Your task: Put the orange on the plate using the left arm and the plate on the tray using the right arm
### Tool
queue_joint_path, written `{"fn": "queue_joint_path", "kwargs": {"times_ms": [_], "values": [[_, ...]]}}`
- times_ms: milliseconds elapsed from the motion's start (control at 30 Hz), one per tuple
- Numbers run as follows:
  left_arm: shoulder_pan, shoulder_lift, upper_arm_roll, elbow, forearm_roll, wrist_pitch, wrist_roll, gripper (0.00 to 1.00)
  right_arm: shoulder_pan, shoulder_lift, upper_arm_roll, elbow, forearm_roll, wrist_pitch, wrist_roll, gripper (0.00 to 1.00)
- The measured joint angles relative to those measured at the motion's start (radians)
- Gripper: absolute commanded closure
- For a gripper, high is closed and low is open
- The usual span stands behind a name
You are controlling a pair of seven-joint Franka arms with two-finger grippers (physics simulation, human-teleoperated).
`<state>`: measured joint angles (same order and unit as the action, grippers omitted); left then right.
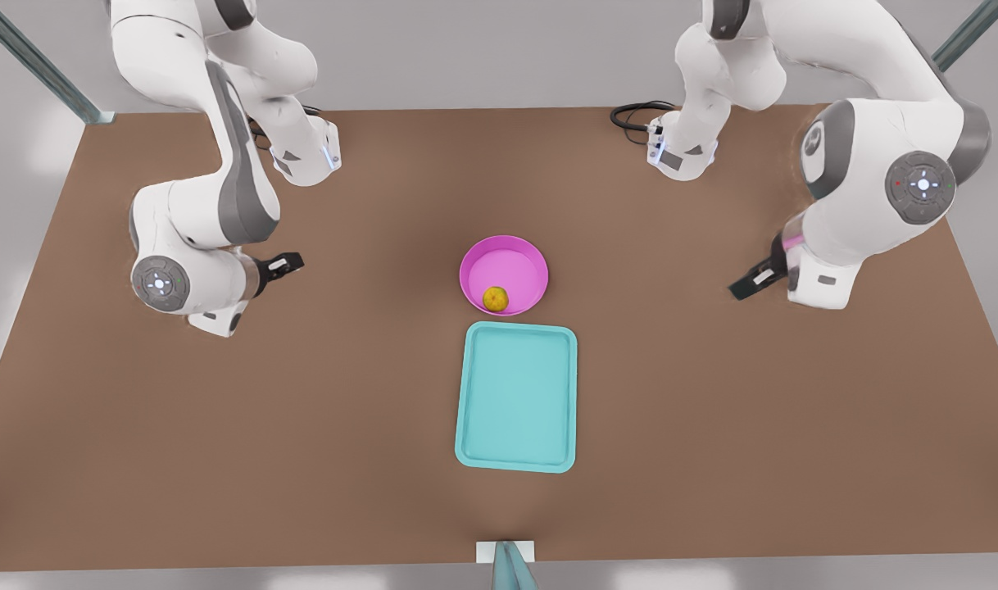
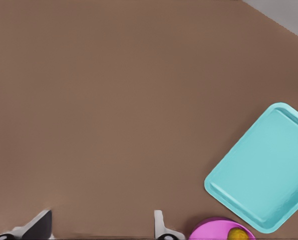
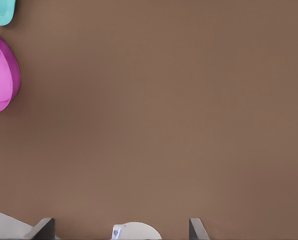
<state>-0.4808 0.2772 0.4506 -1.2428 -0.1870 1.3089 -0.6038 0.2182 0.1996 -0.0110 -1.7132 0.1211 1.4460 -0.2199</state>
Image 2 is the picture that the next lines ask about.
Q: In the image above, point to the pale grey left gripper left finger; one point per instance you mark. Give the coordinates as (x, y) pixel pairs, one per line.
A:
(37, 226)

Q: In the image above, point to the orange fruit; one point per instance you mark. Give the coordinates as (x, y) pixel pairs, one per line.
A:
(237, 233)

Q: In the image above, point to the turquoise rectangular tray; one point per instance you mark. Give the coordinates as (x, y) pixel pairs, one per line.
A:
(260, 170)

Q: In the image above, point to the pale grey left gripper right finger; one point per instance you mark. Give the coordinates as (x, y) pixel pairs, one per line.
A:
(159, 225)

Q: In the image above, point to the pink round plate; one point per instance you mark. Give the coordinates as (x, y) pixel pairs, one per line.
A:
(209, 231)

